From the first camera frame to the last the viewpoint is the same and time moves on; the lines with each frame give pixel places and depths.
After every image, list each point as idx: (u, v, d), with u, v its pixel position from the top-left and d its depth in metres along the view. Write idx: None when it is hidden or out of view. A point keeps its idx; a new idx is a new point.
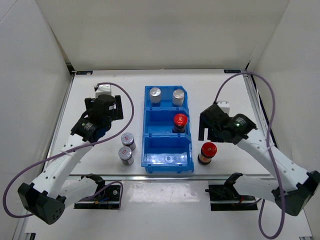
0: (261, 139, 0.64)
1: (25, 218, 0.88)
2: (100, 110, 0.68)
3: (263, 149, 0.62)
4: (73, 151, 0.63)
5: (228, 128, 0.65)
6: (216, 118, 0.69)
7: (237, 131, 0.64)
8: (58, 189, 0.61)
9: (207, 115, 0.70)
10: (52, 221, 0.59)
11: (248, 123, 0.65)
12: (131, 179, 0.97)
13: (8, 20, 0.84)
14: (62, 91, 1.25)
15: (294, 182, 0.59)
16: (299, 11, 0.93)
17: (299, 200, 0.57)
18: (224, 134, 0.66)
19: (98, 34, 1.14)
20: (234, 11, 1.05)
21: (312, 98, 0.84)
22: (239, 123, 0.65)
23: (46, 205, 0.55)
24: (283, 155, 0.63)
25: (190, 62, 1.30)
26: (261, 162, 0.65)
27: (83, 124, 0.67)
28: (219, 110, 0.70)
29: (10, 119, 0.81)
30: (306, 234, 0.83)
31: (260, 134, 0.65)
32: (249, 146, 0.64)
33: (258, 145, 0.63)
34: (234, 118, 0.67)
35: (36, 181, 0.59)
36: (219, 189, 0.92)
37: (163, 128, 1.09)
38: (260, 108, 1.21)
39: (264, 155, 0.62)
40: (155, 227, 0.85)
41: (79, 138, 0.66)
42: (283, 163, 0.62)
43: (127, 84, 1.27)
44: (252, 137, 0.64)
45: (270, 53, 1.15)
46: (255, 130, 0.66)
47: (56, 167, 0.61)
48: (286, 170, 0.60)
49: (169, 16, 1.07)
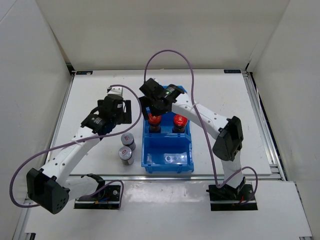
0: (188, 100, 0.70)
1: (25, 218, 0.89)
2: (109, 105, 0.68)
3: (190, 108, 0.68)
4: (82, 141, 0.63)
5: (162, 97, 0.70)
6: (151, 91, 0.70)
7: (169, 98, 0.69)
8: (65, 177, 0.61)
9: (144, 88, 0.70)
10: (55, 210, 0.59)
11: (176, 90, 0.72)
12: (131, 179, 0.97)
13: (9, 20, 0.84)
14: (61, 91, 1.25)
15: (217, 128, 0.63)
16: (299, 12, 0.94)
17: (221, 139, 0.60)
18: (158, 104, 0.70)
19: (98, 34, 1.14)
20: (234, 11, 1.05)
21: (311, 98, 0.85)
22: (169, 91, 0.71)
23: (54, 190, 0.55)
24: (208, 109, 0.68)
25: (189, 62, 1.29)
26: (194, 121, 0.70)
27: (92, 119, 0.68)
28: (154, 81, 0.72)
29: (10, 119, 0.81)
30: (306, 234, 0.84)
31: (187, 97, 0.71)
32: (179, 108, 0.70)
33: (185, 106, 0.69)
34: (165, 88, 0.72)
35: (45, 167, 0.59)
36: (219, 189, 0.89)
37: (163, 128, 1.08)
38: (260, 108, 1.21)
39: (191, 113, 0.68)
40: (155, 226, 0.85)
41: (89, 130, 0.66)
42: (207, 114, 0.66)
43: (127, 84, 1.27)
44: (180, 100, 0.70)
45: (270, 53, 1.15)
46: (182, 95, 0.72)
47: (66, 155, 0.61)
48: (210, 119, 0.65)
49: (169, 16, 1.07)
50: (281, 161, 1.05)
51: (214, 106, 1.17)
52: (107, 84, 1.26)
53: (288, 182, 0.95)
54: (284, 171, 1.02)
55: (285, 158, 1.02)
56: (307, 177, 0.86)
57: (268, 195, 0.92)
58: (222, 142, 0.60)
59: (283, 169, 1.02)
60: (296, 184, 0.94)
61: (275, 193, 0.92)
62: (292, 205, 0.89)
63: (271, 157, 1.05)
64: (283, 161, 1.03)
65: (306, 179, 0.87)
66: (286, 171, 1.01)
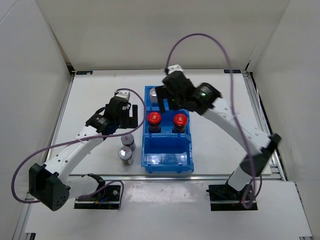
0: (226, 107, 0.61)
1: (25, 217, 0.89)
2: (114, 106, 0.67)
3: (229, 118, 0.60)
4: (86, 140, 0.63)
5: (195, 99, 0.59)
6: (180, 88, 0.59)
7: (203, 102, 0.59)
8: (67, 175, 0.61)
9: (172, 83, 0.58)
10: (55, 206, 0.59)
11: (213, 92, 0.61)
12: (131, 179, 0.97)
13: (9, 20, 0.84)
14: (61, 91, 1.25)
15: (259, 147, 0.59)
16: (299, 11, 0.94)
17: (262, 161, 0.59)
18: (191, 106, 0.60)
19: (98, 34, 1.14)
20: (234, 11, 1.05)
21: (312, 98, 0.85)
22: (205, 93, 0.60)
23: (56, 186, 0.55)
24: (248, 121, 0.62)
25: (189, 62, 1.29)
26: (228, 130, 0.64)
27: (97, 119, 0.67)
28: (183, 76, 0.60)
29: (10, 119, 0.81)
30: (306, 234, 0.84)
31: (225, 102, 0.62)
32: (216, 116, 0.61)
33: (223, 114, 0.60)
34: (199, 88, 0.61)
35: (48, 163, 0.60)
36: (219, 189, 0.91)
37: (163, 128, 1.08)
38: (260, 108, 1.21)
39: (230, 124, 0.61)
40: (155, 226, 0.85)
41: (93, 129, 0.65)
42: (248, 129, 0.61)
43: (127, 84, 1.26)
44: (217, 106, 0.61)
45: (270, 53, 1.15)
46: (221, 99, 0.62)
47: (69, 152, 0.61)
48: (250, 135, 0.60)
49: (169, 16, 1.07)
50: (282, 161, 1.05)
51: None
52: (107, 84, 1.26)
53: (288, 182, 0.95)
54: (284, 170, 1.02)
55: (285, 158, 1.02)
56: (308, 177, 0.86)
57: (268, 195, 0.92)
58: (262, 163, 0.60)
59: (284, 169, 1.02)
60: (296, 184, 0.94)
61: (275, 193, 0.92)
62: (292, 205, 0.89)
63: (271, 157, 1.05)
64: (283, 161, 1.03)
65: (306, 179, 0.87)
66: (286, 171, 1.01)
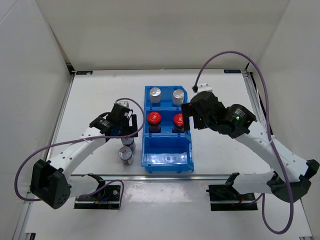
0: (262, 132, 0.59)
1: (25, 218, 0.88)
2: (117, 110, 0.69)
3: (266, 143, 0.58)
4: (90, 139, 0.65)
5: (227, 121, 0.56)
6: (211, 109, 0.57)
7: (238, 125, 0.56)
8: (70, 172, 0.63)
9: (201, 105, 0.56)
10: (56, 205, 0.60)
11: (248, 114, 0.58)
12: (131, 179, 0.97)
13: (9, 20, 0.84)
14: (61, 91, 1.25)
15: (297, 175, 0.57)
16: (299, 11, 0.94)
17: (301, 191, 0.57)
18: (224, 129, 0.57)
19: (98, 34, 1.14)
20: (234, 11, 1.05)
21: (312, 98, 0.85)
22: (239, 116, 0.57)
23: (60, 182, 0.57)
24: (284, 147, 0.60)
25: (189, 62, 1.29)
26: (261, 156, 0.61)
27: (100, 121, 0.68)
28: (213, 97, 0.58)
29: (10, 118, 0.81)
30: (306, 235, 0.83)
31: (260, 126, 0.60)
32: (251, 141, 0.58)
33: (260, 139, 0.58)
34: (232, 110, 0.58)
35: (52, 159, 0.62)
36: (219, 189, 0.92)
37: (163, 128, 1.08)
38: (261, 108, 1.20)
39: (267, 150, 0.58)
40: (155, 226, 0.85)
41: (96, 130, 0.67)
42: (285, 155, 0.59)
43: (127, 84, 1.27)
44: (253, 131, 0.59)
45: (270, 53, 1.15)
46: (255, 123, 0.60)
47: (74, 149, 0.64)
48: (288, 162, 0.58)
49: (169, 16, 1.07)
50: None
51: None
52: (107, 84, 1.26)
53: None
54: None
55: None
56: None
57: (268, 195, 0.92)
58: (300, 193, 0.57)
59: None
60: None
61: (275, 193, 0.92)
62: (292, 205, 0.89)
63: None
64: None
65: None
66: None
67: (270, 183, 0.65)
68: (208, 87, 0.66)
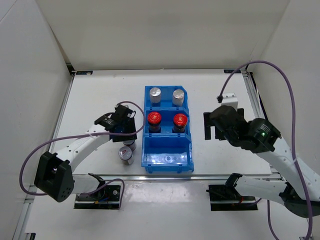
0: (286, 149, 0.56)
1: (25, 218, 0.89)
2: (122, 110, 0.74)
3: (290, 162, 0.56)
4: (95, 135, 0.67)
5: (251, 137, 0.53)
6: (232, 124, 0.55)
7: (263, 140, 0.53)
8: (74, 165, 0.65)
9: (222, 120, 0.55)
10: (60, 198, 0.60)
11: (273, 130, 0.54)
12: (131, 179, 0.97)
13: (9, 20, 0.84)
14: (61, 91, 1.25)
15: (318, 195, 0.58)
16: (299, 12, 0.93)
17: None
18: (247, 144, 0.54)
19: (98, 34, 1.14)
20: (234, 11, 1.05)
21: (312, 98, 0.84)
22: (264, 132, 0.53)
23: (65, 174, 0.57)
24: (306, 164, 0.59)
25: (189, 62, 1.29)
26: (282, 172, 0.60)
27: (105, 119, 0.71)
28: (234, 111, 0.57)
29: (10, 118, 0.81)
30: (306, 234, 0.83)
31: (285, 143, 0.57)
32: (276, 158, 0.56)
33: (284, 157, 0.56)
34: (256, 125, 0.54)
35: (59, 151, 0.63)
36: (219, 189, 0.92)
37: (163, 128, 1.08)
38: (260, 108, 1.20)
39: (289, 168, 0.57)
40: (155, 226, 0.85)
41: (101, 127, 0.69)
42: (307, 174, 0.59)
43: (127, 84, 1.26)
44: (279, 148, 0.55)
45: (270, 53, 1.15)
46: (280, 139, 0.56)
47: (80, 143, 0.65)
48: (310, 181, 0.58)
49: (169, 16, 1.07)
50: None
51: (214, 107, 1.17)
52: (107, 84, 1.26)
53: None
54: None
55: None
56: None
57: None
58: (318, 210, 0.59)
59: None
60: None
61: None
62: None
63: None
64: None
65: None
66: None
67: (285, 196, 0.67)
68: (234, 98, 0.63)
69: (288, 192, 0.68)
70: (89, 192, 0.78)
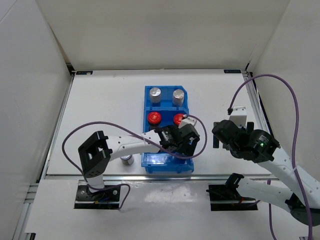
0: (286, 159, 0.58)
1: (26, 217, 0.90)
2: (186, 131, 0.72)
3: (290, 171, 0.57)
4: (147, 142, 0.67)
5: (251, 148, 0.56)
6: (232, 136, 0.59)
7: (263, 151, 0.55)
8: (115, 157, 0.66)
9: (222, 134, 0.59)
10: (87, 175, 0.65)
11: (271, 140, 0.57)
12: (131, 179, 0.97)
13: (9, 20, 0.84)
14: (61, 91, 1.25)
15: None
16: (299, 12, 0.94)
17: None
18: (249, 155, 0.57)
19: (98, 34, 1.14)
20: (233, 11, 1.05)
21: (312, 97, 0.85)
22: (263, 142, 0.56)
23: (101, 161, 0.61)
24: (307, 172, 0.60)
25: (188, 62, 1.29)
26: (284, 181, 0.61)
27: (164, 132, 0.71)
28: (235, 125, 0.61)
29: (10, 119, 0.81)
30: (306, 235, 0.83)
31: (284, 153, 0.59)
32: (275, 168, 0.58)
33: (284, 167, 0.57)
34: (255, 136, 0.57)
35: (110, 137, 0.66)
36: (219, 189, 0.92)
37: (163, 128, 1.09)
38: (260, 108, 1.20)
39: (290, 177, 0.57)
40: (155, 226, 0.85)
41: (156, 138, 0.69)
42: (308, 182, 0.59)
43: (127, 84, 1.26)
44: (277, 158, 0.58)
45: (270, 53, 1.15)
46: (278, 149, 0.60)
47: (131, 141, 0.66)
48: (311, 189, 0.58)
49: (169, 16, 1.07)
50: None
51: (213, 107, 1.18)
52: (107, 84, 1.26)
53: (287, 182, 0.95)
54: None
55: None
56: None
57: None
58: None
59: None
60: None
61: None
62: None
63: None
64: None
65: None
66: None
67: (291, 204, 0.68)
68: (244, 111, 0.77)
69: (293, 199, 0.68)
70: (96, 188, 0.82)
